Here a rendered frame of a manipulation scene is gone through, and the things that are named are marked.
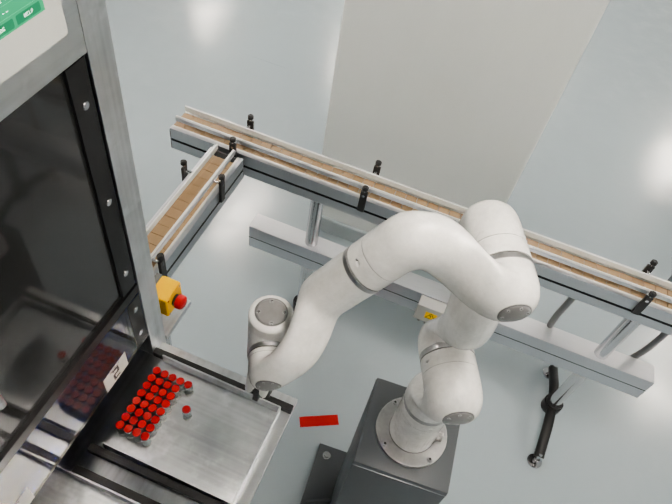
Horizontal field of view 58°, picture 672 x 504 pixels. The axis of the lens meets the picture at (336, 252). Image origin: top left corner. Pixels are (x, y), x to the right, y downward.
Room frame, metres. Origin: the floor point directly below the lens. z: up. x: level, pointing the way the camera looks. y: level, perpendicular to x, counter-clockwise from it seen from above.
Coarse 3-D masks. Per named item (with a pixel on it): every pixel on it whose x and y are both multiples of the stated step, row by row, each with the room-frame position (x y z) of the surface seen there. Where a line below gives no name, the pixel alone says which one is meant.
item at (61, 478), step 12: (60, 468) 0.39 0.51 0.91; (48, 480) 0.37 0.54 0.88; (60, 480) 0.38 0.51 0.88; (72, 480) 0.38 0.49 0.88; (84, 480) 0.38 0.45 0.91; (48, 492) 0.35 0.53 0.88; (60, 492) 0.35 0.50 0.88; (72, 492) 0.36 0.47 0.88; (84, 492) 0.36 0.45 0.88; (96, 492) 0.37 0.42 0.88; (108, 492) 0.37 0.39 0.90
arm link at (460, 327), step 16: (480, 208) 0.73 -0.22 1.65; (496, 208) 0.73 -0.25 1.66; (512, 208) 0.75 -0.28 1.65; (464, 224) 0.72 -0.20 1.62; (480, 224) 0.70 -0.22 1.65; (496, 224) 0.69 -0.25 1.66; (512, 224) 0.70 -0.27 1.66; (480, 240) 0.67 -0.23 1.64; (496, 240) 0.66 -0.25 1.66; (512, 240) 0.66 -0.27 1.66; (448, 304) 0.67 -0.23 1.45; (464, 304) 0.64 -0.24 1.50; (432, 320) 0.73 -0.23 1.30; (448, 320) 0.65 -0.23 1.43; (464, 320) 0.63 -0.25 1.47; (480, 320) 0.63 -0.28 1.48; (432, 336) 0.70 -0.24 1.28; (448, 336) 0.64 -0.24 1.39; (464, 336) 0.62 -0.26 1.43; (480, 336) 0.62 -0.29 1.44
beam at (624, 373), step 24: (264, 216) 1.58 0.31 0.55; (264, 240) 1.50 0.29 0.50; (288, 240) 1.48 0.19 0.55; (312, 264) 1.46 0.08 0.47; (384, 288) 1.39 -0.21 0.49; (408, 288) 1.38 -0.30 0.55; (432, 288) 1.40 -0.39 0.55; (504, 336) 1.29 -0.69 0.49; (528, 336) 1.28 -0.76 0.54; (552, 336) 1.29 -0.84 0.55; (576, 336) 1.31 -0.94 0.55; (552, 360) 1.25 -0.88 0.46; (576, 360) 1.24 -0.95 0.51; (600, 360) 1.23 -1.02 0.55; (624, 360) 1.25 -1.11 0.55; (624, 384) 1.20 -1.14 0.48; (648, 384) 1.18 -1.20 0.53
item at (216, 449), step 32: (192, 384) 0.67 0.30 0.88; (224, 384) 0.68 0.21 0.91; (192, 416) 0.59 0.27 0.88; (224, 416) 0.60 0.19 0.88; (256, 416) 0.62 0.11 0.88; (128, 448) 0.48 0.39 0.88; (160, 448) 0.49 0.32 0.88; (192, 448) 0.51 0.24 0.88; (224, 448) 0.52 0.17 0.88; (256, 448) 0.54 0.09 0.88; (192, 480) 0.44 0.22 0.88; (224, 480) 0.45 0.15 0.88
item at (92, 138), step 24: (72, 72) 0.70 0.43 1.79; (72, 96) 0.68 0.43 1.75; (96, 120) 0.72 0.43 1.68; (96, 144) 0.71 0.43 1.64; (96, 168) 0.70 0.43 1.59; (96, 192) 0.68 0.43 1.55; (120, 240) 0.71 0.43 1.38; (120, 264) 0.70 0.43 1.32; (120, 288) 0.68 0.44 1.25; (144, 336) 0.71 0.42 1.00
